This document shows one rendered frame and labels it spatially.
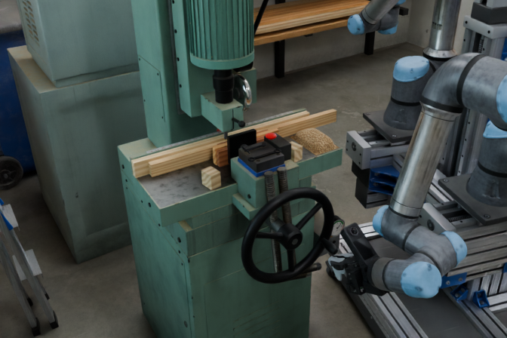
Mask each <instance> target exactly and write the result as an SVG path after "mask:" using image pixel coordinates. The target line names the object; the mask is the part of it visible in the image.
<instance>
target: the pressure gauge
mask: <svg viewBox="0 0 507 338"><path fill-rule="evenodd" d="M337 227H339V228H338V229H337ZM344 227H345V221H344V220H342V219H341V218H339V217H338V216H337V215H334V225H333V231H332V234H331V237H335V236H338V235H339V234H340V232H341V231H342V229H343V228H344Z"/></svg>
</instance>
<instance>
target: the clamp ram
mask: <svg viewBox="0 0 507 338"><path fill-rule="evenodd" d="M255 143H257V131H256V130H255V129H250V130H248V131H243V132H240V133H237V134H233V135H229V136H227V148H228V163H229V164H230V165H231V158H235V157H238V149H240V148H242V147H245V146H250V145H253V144H255Z"/></svg>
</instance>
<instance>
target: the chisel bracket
mask: <svg viewBox="0 0 507 338"><path fill-rule="evenodd" d="M201 114H202V115H203V116H204V117H205V118H206V119H207V120H208V121H209V122H211V123H212V124H213V125H215V126H216V127H217V128H218V129H220V130H221V131H222V132H226V131H230V130H234V129H237V128H240V127H239V126H238V124H237V123H236V122H234V121H233V120H232V118H236V119H238V120H239V121H243V120H244V116H243V105H242V104H240V103H239V102H238V101H236V100H235V99H233V101H232V102H231V103H225V104H222V103H217V102H216V100H215V91H211V92H208V93H205V94H201Z"/></svg>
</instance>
